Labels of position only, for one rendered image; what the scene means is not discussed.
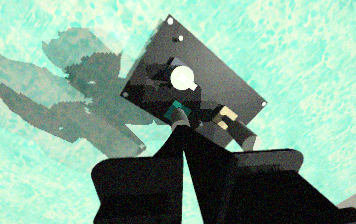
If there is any grey circuit board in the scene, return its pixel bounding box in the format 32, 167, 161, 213
120, 14, 269, 152

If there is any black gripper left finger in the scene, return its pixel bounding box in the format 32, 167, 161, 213
91, 125, 184, 221

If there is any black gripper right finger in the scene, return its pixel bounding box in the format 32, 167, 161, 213
182, 125, 304, 224

